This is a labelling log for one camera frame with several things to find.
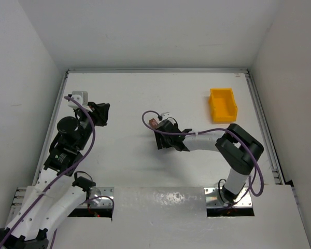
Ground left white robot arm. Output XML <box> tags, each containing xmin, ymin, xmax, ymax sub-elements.
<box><xmin>0</xmin><ymin>102</ymin><xmax>110</xmax><ymax>248</ymax></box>

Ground metal base plate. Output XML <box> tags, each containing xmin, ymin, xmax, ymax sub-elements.
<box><xmin>204</xmin><ymin>187</ymin><xmax>253</xmax><ymax>209</ymax></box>
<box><xmin>86</xmin><ymin>187</ymin><xmax>114</xmax><ymax>209</ymax></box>

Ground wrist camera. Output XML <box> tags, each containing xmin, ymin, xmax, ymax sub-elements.
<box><xmin>64</xmin><ymin>91</ymin><xmax>90</xmax><ymax>110</ymax></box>
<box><xmin>160</xmin><ymin>112</ymin><xmax>172</xmax><ymax>119</ymax></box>

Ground brown wood block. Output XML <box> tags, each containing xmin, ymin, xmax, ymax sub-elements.
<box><xmin>149</xmin><ymin>118</ymin><xmax>159</xmax><ymax>129</ymax></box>

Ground yellow plastic bin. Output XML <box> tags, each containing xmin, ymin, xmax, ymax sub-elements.
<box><xmin>208</xmin><ymin>88</ymin><xmax>238</xmax><ymax>123</ymax></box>

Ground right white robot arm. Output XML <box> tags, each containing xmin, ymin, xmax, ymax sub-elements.
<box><xmin>149</xmin><ymin>118</ymin><xmax>264</xmax><ymax>205</ymax></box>

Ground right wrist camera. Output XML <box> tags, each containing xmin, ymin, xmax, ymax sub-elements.
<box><xmin>160</xmin><ymin>112</ymin><xmax>172</xmax><ymax>119</ymax></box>

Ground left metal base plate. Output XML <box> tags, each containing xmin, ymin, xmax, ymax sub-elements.
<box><xmin>86</xmin><ymin>187</ymin><xmax>114</xmax><ymax>209</ymax></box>

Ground aluminium table frame rail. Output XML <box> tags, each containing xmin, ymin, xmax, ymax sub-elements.
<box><xmin>8</xmin><ymin>67</ymin><xmax>300</xmax><ymax>221</ymax></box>

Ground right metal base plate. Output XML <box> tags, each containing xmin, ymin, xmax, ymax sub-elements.
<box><xmin>204</xmin><ymin>187</ymin><xmax>253</xmax><ymax>209</ymax></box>

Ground white front cover board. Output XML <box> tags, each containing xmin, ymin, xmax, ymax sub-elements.
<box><xmin>54</xmin><ymin>185</ymin><xmax>309</xmax><ymax>248</ymax></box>

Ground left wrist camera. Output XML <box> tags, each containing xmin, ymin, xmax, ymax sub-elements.
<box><xmin>64</xmin><ymin>91</ymin><xmax>90</xmax><ymax>110</ymax></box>

